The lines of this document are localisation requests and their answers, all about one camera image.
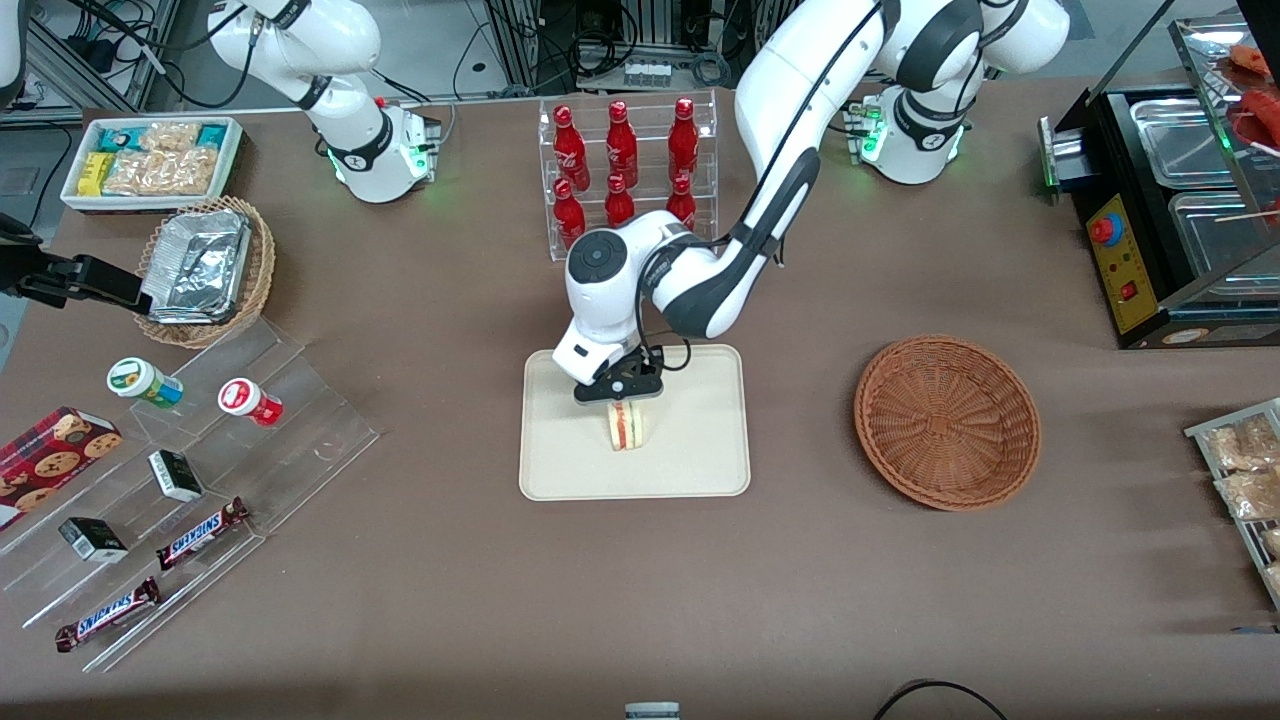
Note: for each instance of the small grey device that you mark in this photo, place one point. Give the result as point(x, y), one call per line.
point(652, 711)

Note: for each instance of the clear acrylic stepped display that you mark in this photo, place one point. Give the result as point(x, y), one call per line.
point(290, 440)

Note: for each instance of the clear acrylic bottle rack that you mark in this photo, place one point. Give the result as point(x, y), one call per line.
point(645, 235)

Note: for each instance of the red snack cup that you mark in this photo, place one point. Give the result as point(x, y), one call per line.
point(248, 401)

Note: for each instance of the red cookie box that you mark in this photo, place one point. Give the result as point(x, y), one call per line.
point(50, 460)

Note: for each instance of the round brown wicker basket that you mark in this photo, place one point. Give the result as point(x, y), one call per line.
point(945, 425)

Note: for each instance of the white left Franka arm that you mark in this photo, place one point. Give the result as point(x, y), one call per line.
point(790, 100)

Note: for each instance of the stack of foil trays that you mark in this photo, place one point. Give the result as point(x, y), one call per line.
point(195, 265)

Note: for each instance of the red cola bottle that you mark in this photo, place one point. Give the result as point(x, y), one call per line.
point(683, 140)
point(621, 140)
point(571, 145)
point(569, 220)
point(681, 200)
point(619, 203)

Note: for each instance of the red emergency stop button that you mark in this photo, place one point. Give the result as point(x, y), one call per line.
point(1105, 231)

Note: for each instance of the white snack bin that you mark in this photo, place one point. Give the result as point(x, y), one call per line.
point(75, 200)

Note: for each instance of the silver warmer side drawer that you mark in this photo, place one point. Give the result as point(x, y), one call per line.
point(1062, 155)

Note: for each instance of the small black carton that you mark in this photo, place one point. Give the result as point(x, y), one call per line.
point(92, 540)
point(175, 476)

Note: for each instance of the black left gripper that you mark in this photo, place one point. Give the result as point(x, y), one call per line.
point(648, 369)

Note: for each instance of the tray of packaged snacks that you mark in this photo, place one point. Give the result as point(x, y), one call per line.
point(1200, 432)

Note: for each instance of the white power strip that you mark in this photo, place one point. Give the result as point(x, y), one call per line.
point(647, 73)

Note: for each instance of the aluminium frame rack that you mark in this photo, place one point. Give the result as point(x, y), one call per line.
point(90, 60)

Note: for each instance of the thin wooden skewer stick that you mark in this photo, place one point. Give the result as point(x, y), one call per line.
point(1250, 213)

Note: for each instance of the Snickers chocolate bar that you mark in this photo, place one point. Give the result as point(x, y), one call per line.
point(200, 533)
point(105, 615)

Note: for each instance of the yellow snack packet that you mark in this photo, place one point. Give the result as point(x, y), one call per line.
point(95, 173)

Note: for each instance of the teal snack packet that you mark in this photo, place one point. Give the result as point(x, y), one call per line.
point(212, 136)
point(120, 138)

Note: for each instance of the beige plastic serving tray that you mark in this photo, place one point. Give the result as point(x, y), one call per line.
point(690, 450)

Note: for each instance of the black food warmer yellow panel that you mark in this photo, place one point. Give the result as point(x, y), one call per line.
point(1125, 200)

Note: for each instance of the light wicker basket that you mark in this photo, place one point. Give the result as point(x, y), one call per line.
point(260, 270)

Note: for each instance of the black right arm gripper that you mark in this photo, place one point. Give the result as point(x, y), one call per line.
point(72, 277)

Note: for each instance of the steel warmer pan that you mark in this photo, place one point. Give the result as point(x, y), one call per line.
point(1180, 140)
point(1215, 250)

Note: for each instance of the green lid snack cup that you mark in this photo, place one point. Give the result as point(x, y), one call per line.
point(140, 381)

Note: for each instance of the clear bag of rice crackers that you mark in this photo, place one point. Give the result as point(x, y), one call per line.
point(170, 137)
point(160, 172)

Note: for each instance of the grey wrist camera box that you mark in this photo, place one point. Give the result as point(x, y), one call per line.
point(578, 365)

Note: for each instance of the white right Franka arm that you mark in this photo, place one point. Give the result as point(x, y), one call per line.
point(350, 120)

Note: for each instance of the triangle sandwich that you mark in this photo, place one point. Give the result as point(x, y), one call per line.
point(627, 428)

